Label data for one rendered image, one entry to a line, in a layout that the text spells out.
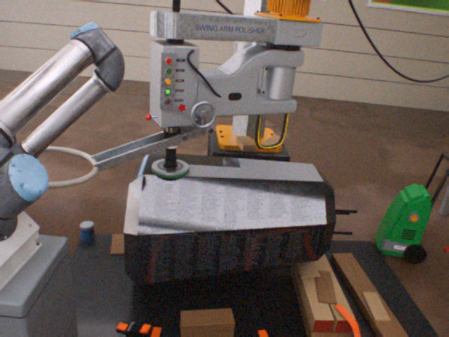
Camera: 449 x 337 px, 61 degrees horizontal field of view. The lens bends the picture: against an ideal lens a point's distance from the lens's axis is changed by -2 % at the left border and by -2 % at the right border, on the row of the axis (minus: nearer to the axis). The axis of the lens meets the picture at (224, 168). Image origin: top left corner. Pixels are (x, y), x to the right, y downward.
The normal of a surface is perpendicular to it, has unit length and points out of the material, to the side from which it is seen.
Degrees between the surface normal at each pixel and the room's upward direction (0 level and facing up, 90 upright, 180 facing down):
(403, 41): 90
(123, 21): 90
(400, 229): 90
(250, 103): 90
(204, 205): 45
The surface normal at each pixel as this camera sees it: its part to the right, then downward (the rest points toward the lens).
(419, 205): -0.18, 0.39
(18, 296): 0.09, -0.91
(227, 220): 0.12, -0.35
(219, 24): 0.42, 0.40
